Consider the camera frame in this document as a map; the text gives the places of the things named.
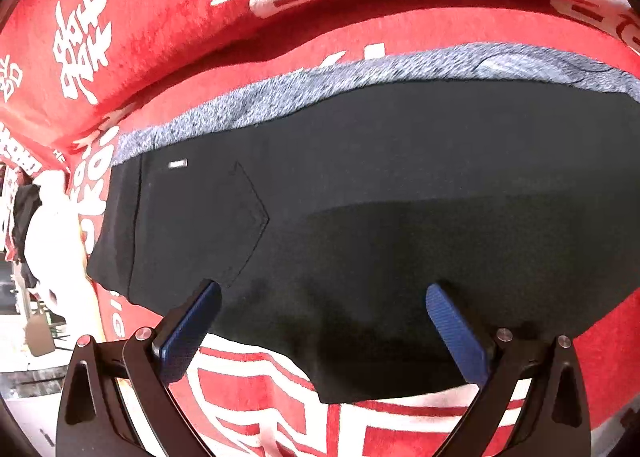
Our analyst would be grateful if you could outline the brown flat object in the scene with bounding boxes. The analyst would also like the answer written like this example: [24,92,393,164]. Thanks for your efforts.
[24,301,57,358]

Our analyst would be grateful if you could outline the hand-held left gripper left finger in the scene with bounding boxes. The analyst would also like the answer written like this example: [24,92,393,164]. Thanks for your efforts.
[56,278,223,457]

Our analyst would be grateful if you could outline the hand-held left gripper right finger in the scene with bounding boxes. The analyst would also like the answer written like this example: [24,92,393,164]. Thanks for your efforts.
[425,282,592,457]

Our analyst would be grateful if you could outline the black pants with grey stripes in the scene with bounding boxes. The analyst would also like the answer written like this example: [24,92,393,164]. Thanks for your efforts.
[85,40,640,405]

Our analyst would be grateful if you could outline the black cloth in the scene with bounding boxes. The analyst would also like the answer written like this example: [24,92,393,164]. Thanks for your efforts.
[10,184,45,288]

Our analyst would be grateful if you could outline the red cloth with white characters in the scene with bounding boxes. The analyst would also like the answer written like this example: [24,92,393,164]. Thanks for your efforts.
[0,0,640,457]

